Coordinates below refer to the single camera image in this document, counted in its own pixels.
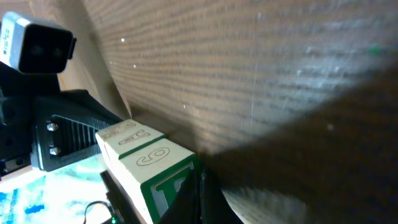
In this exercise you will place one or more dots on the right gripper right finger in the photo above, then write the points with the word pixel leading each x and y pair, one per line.
pixel 214 206

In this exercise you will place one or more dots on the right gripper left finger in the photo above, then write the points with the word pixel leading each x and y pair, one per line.
pixel 186 207

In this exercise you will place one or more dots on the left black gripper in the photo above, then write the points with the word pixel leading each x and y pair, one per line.
pixel 50 131

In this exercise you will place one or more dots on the white block orange print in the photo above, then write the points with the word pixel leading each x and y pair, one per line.
pixel 153 175

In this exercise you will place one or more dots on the plain white wooden block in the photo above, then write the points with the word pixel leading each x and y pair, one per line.
pixel 102 136

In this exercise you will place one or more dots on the white block red globe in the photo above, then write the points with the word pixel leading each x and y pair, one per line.
pixel 131 141

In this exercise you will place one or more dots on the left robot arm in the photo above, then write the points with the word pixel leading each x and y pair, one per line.
pixel 14 83

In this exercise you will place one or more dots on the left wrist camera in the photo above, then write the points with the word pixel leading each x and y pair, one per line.
pixel 34 45

